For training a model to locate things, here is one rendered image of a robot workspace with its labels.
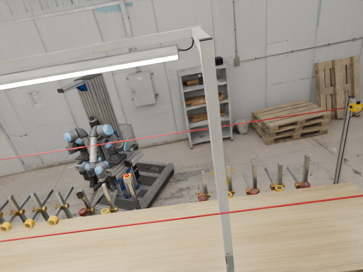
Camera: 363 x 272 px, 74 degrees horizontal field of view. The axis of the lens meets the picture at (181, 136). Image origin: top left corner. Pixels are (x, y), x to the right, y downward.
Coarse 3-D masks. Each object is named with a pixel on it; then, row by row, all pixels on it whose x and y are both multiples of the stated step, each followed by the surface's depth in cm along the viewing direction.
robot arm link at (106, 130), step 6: (96, 126) 257; (102, 126) 255; (108, 126) 255; (96, 132) 255; (102, 132) 254; (108, 132) 254; (108, 138) 267; (114, 138) 271; (114, 144) 281; (120, 144) 285; (126, 144) 294; (120, 150) 291; (126, 150) 295
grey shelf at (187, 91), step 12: (180, 72) 438; (192, 72) 425; (216, 72) 474; (180, 84) 432; (228, 84) 442; (192, 96) 490; (228, 96) 453; (192, 108) 456; (204, 108) 506; (228, 108) 479; (204, 120) 485; (228, 120) 499; (192, 132) 528; (204, 132) 521; (228, 132) 504
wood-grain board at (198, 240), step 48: (288, 192) 225; (336, 192) 216; (0, 240) 231; (48, 240) 221; (96, 240) 212; (144, 240) 204; (192, 240) 196; (240, 240) 189; (288, 240) 182; (336, 240) 176
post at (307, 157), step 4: (308, 156) 226; (304, 160) 231; (308, 160) 227; (304, 164) 232; (308, 164) 230; (304, 168) 234; (308, 168) 232; (304, 172) 235; (304, 176) 237; (304, 180) 239
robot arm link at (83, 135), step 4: (76, 128) 277; (80, 128) 279; (80, 132) 277; (84, 132) 280; (80, 136) 278; (84, 136) 280; (88, 136) 284; (84, 140) 281; (88, 140) 283; (84, 144) 284; (88, 144) 283; (88, 148) 284; (100, 160) 291
